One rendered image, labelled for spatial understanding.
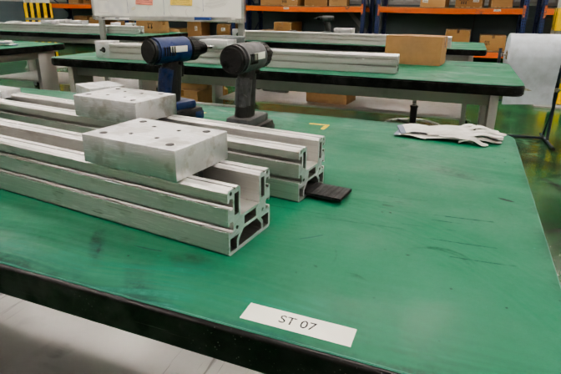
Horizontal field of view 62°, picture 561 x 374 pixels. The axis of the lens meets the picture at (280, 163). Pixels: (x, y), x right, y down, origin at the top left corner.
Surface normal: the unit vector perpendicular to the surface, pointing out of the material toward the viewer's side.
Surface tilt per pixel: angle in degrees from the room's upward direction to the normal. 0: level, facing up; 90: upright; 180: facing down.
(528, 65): 100
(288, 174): 90
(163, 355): 0
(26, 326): 0
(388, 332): 0
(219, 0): 90
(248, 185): 90
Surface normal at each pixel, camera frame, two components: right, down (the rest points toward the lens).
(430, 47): -0.43, 0.24
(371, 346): 0.01, -0.95
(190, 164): 0.88, 0.16
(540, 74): -0.30, 0.51
